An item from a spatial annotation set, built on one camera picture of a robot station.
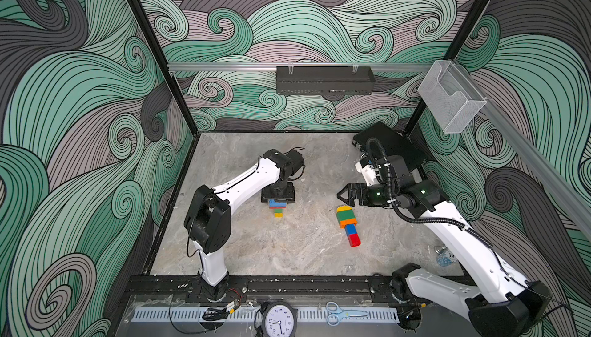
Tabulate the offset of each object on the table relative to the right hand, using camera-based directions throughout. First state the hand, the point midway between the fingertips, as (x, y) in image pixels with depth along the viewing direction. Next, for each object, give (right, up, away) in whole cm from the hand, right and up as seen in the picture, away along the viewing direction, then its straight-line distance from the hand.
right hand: (346, 197), depth 72 cm
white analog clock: (-21, -35, -6) cm, 41 cm away
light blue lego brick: (-24, -4, +9) cm, 26 cm away
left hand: (-21, -3, +10) cm, 24 cm away
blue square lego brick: (+5, -15, +13) cm, 21 cm away
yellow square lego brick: (-23, -11, +17) cm, 30 cm away
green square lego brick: (-23, -9, +19) cm, 31 cm away
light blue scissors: (-4, -35, -3) cm, 36 cm away
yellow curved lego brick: (+3, -8, +18) cm, 20 cm away
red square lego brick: (+5, -18, +9) cm, 21 cm away
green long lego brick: (+5, -11, +17) cm, 21 cm away
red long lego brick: (-23, -6, +12) cm, 27 cm away
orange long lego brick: (+4, -13, +14) cm, 19 cm away
